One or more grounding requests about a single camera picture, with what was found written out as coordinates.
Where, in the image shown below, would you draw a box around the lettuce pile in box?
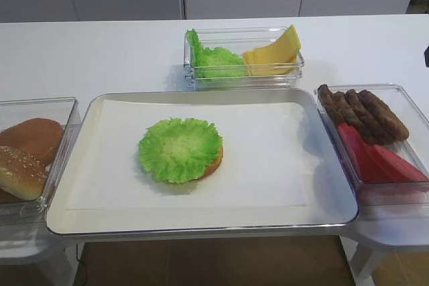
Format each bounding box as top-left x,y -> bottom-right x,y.
186,29 -> 247,78

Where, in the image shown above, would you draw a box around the clear meat and tomato box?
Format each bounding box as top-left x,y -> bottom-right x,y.
314,84 -> 428,206

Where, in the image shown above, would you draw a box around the red tomato slice right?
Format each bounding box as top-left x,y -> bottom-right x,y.
366,145 -> 428,183

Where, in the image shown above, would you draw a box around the plain brown bun bottom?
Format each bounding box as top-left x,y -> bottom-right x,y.
1,118 -> 64,165

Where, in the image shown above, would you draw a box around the green lettuce leaf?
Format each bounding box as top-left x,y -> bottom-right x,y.
138,118 -> 223,184

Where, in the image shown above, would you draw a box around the clear lettuce and cheese box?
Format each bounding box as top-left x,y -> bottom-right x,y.
184,26 -> 304,90

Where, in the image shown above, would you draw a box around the right white table leg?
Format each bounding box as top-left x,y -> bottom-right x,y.
340,234 -> 398,285

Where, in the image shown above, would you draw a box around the white paper tray liner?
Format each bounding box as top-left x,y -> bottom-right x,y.
66,100 -> 310,210

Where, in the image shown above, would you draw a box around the bun bottom on tray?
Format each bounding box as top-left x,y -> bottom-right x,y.
196,144 -> 224,180

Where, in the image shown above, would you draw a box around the sesame bun top front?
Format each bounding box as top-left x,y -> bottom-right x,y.
1,146 -> 48,201

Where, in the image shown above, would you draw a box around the brown meat patty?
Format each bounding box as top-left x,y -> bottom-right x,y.
317,84 -> 346,127
345,89 -> 395,145
358,90 -> 410,141
332,92 -> 378,145

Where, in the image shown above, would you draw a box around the red tomato slice left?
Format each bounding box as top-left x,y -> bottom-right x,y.
337,123 -> 387,184

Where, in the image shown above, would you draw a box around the silver metal tray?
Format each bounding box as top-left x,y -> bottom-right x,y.
46,88 -> 359,236

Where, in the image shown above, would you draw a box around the clear plastic bun box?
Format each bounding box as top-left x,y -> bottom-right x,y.
1,97 -> 80,226

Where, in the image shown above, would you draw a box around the red tomato slice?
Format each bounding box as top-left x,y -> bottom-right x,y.
337,123 -> 387,184
366,145 -> 428,183

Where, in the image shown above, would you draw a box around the yellow cheese slices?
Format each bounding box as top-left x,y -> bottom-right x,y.
243,25 -> 301,76

